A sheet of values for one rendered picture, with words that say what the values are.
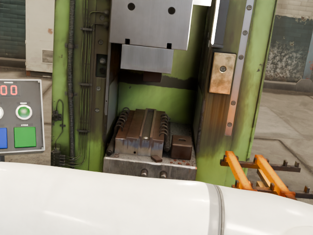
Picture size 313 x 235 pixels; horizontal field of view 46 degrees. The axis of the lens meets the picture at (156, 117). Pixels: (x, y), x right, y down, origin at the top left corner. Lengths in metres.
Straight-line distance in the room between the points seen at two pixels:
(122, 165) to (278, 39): 6.64
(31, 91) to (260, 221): 1.34
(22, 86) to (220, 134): 0.86
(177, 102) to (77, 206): 1.78
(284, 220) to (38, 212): 0.14
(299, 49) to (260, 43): 6.50
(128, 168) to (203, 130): 0.39
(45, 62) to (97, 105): 5.30
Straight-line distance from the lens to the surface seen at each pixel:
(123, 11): 1.45
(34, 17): 6.90
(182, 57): 1.94
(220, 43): 1.56
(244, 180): 1.30
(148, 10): 1.44
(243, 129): 1.71
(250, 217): 0.23
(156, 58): 1.45
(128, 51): 1.46
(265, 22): 1.63
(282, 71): 8.07
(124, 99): 1.99
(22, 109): 1.48
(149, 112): 1.91
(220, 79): 1.60
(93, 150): 1.75
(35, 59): 6.99
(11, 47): 7.73
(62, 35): 1.64
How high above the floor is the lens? 1.54
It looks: 18 degrees down
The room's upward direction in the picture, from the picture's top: 6 degrees clockwise
